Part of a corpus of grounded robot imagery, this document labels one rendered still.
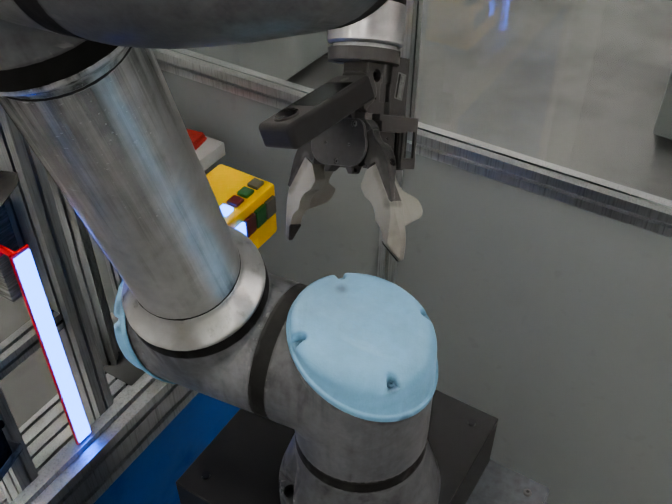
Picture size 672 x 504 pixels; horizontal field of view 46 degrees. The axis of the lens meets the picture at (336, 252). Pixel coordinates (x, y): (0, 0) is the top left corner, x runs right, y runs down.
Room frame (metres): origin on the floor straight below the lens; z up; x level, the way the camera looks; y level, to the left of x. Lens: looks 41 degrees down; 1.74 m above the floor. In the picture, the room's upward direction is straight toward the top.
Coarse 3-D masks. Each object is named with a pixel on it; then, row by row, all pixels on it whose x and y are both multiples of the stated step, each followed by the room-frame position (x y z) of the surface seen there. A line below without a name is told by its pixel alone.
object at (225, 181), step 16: (208, 176) 0.93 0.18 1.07; (224, 176) 0.93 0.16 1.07; (240, 176) 0.93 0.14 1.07; (224, 192) 0.90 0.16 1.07; (256, 192) 0.90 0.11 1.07; (272, 192) 0.91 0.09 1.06; (240, 208) 0.86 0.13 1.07; (256, 208) 0.88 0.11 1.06; (272, 224) 0.91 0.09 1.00; (256, 240) 0.87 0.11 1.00
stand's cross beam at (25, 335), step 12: (24, 324) 1.11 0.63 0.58; (60, 324) 1.13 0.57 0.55; (12, 336) 1.08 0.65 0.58; (24, 336) 1.08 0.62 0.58; (36, 336) 1.08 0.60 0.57; (0, 348) 1.05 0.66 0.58; (12, 348) 1.05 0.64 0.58; (24, 348) 1.06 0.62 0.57; (36, 348) 1.08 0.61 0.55; (0, 360) 1.01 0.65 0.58; (12, 360) 1.04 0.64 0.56; (24, 360) 1.05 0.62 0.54; (0, 372) 1.00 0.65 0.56
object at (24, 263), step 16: (32, 272) 0.63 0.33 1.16; (32, 288) 0.63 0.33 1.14; (32, 304) 0.62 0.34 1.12; (48, 320) 0.63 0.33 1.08; (48, 336) 0.63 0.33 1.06; (48, 352) 0.62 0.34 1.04; (64, 352) 0.64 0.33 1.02; (64, 368) 0.63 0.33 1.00; (64, 384) 0.63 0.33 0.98; (64, 400) 0.62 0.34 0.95; (80, 400) 0.64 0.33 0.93; (80, 416) 0.63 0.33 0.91; (80, 432) 0.62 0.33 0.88
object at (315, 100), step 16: (336, 80) 0.68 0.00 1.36; (352, 80) 0.67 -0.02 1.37; (368, 80) 0.67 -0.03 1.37; (304, 96) 0.66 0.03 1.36; (320, 96) 0.65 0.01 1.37; (336, 96) 0.64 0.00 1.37; (352, 96) 0.65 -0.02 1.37; (368, 96) 0.66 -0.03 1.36; (288, 112) 0.61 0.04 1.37; (304, 112) 0.61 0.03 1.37; (320, 112) 0.62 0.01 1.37; (336, 112) 0.63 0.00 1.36; (352, 112) 0.65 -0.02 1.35; (272, 128) 0.60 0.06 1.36; (288, 128) 0.59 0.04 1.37; (304, 128) 0.60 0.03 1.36; (320, 128) 0.61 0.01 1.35; (272, 144) 0.60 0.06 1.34; (288, 144) 0.59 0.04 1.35; (304, 144) 0.59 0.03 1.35
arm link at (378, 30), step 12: (384, 12) 0.70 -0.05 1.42; (396, 12) 0.71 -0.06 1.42; (360, 24) 0.69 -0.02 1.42; (372, 24) 0.69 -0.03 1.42; (384, 24) 0.70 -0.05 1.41; (396, 24) 0.70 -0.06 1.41; (336, 36) 0.70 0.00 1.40; (348, 36) 0.69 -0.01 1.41; (360, 36) 0.69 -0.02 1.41; (372, 36) 0.69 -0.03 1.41; (384, 36) 0.69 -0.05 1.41; (396, 36) 0.70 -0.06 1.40; (396, 48) 0.71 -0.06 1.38
